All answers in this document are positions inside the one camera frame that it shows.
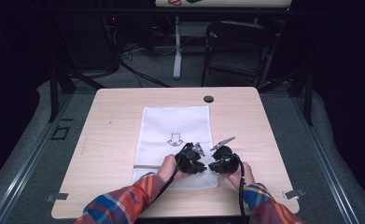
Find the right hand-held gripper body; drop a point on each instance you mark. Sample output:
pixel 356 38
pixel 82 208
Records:
pixel 225 161

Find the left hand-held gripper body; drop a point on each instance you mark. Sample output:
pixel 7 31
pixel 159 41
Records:
pixel 191 161

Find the white cloth with arrow print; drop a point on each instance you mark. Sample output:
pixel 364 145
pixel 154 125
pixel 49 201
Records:
pixel 171 124

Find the person's left hand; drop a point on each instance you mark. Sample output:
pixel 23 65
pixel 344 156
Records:
pixel 167 166

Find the person's right hand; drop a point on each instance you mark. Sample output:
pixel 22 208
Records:
pixel 247 177

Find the round black table grommet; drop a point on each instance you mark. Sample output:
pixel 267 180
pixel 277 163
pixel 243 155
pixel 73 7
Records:
pixel 208 99

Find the metal table clamp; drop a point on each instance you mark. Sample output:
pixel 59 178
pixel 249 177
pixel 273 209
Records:
pixel 293 193

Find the white table leg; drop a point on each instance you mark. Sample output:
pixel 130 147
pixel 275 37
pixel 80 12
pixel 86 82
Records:
pixel 177 46

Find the black folding chair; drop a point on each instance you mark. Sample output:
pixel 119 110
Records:
pixel 239 46

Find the dark computer tower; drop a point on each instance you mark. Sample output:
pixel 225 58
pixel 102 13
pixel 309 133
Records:
pixel 110 40

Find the background table top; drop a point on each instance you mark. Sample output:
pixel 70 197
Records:
pixel 233 2

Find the orange object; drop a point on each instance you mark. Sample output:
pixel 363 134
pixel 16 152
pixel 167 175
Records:
pixel 174 2

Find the dark blue object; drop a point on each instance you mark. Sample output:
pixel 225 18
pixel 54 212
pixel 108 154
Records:
pixel 194 1

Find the aluminium floor rail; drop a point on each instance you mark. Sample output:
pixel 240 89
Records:
pixel 326 161
pixel 21 168

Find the black frame post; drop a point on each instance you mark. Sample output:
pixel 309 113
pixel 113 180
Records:
pixel 53 93

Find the black horizontal frame bar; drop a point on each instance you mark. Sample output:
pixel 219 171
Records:
pixel 139 11

